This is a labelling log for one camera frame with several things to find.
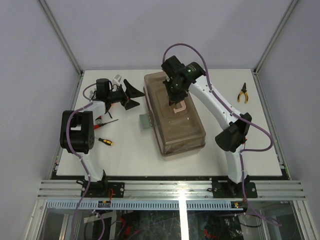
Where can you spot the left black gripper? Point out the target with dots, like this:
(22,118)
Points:
(132,93)

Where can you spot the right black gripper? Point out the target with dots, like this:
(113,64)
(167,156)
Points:
(174,98)

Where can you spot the pink toolbox carry handle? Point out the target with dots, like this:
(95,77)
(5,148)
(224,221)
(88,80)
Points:
(179,107)

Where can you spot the grey-green toolbox latch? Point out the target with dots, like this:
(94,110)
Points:
(145,121)

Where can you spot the beige toolbox with smoky lid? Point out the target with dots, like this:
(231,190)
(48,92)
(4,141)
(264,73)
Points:
(175,132)

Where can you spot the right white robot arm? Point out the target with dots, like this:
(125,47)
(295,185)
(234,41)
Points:
(192,78)

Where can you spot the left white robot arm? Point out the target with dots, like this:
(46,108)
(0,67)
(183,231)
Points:
(77,132)

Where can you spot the yellow-black stubby screwdriver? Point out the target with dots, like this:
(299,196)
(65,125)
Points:
(105,141)

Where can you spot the yellow needle-nose pliers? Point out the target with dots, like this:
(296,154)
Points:
(244,92)

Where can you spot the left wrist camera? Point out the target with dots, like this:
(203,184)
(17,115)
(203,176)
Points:
(117,79)

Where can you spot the red-handled long screwdriver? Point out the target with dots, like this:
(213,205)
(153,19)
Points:
(97,126)

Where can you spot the left aluminium frame post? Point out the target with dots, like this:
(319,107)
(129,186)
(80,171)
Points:
(59,35)

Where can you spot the aluminium frame post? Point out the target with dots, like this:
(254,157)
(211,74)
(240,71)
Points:
(59,35)
(278,30)

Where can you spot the slotted cable duct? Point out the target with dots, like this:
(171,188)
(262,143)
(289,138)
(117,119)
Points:
(122,204)

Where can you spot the aluminium mounting rail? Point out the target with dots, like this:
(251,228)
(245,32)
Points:
(265,190)

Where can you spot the right aluminium frame post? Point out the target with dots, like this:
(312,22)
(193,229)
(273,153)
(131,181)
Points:
(278,30)

